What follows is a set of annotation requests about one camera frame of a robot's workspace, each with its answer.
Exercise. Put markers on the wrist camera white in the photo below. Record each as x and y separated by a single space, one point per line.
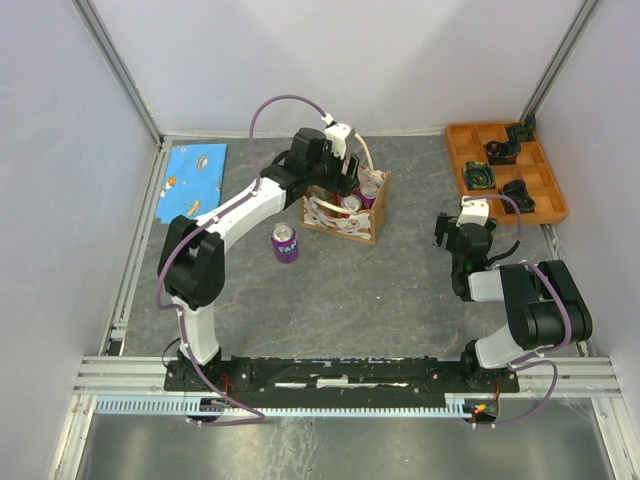
474 210
339 133

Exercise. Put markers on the black rolled sock centre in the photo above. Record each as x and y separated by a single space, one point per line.
502 153

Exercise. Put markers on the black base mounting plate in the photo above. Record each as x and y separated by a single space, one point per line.
340 383

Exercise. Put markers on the patterned canvas bag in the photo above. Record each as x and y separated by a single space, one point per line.
330 218

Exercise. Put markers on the red cola can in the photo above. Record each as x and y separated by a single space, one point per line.
352 204

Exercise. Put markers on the black rolled sock front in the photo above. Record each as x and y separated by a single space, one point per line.
516 191

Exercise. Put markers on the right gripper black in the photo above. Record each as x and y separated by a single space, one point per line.
442 226

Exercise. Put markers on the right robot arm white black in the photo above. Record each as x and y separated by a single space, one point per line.
544 309

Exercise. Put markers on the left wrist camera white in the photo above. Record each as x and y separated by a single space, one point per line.
339 133

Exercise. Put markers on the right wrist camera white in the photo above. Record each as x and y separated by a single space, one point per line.
474 210

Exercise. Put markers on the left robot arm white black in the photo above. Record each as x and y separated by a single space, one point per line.
192 265

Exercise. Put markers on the dark green sock back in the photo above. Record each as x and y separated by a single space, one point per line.
522 131

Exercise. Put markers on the purple Fanta can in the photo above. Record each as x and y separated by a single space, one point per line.
284 241
368 193

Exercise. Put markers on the blue patterned cloth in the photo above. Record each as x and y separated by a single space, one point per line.
193 181

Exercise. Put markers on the aluminium frame rail front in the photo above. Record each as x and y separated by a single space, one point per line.
578 377

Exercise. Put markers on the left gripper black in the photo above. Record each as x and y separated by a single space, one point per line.
344 184

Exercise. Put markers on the orange compartment tray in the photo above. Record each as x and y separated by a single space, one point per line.
466 143

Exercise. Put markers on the black rolled sock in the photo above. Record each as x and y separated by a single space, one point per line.
516 191
502 153

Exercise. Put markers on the blue yellow rolled sock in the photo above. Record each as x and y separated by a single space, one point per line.
478 175

